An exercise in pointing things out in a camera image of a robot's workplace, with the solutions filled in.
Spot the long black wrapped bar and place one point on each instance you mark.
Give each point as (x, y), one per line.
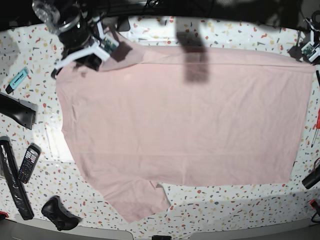
(10, 172)

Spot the black pen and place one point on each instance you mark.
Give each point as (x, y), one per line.
(318, 76)

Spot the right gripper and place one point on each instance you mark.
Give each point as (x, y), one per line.
(76, 34)

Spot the turquoise highlighter pen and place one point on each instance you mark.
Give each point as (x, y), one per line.
(14, 83)

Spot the red object at left edge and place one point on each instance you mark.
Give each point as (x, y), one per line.
(3, 215)

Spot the red handled screwdriver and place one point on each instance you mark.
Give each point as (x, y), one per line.
(317, 128)

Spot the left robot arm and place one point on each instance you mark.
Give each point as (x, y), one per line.
(314, 27)

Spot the pink T-shirt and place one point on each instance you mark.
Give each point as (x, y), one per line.
(184, 116)

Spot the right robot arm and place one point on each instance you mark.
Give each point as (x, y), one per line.
(51, 11)

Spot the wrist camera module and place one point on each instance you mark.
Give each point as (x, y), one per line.
(311, 52)
(109, 44)

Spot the black handheld device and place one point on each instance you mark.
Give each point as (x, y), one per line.
(21, 111)

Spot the small red black clip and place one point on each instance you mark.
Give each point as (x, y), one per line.
(313, 203)

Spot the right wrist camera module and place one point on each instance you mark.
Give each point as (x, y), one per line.
(109, 44)

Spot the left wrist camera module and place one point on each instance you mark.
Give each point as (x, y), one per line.
(311, 52)

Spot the black cordless phone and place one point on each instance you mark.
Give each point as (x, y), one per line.
(28, 164)

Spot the black game controller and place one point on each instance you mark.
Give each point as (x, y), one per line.
(58, 215)

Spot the black cylinder tool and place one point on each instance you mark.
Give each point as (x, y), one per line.
(313, 178)

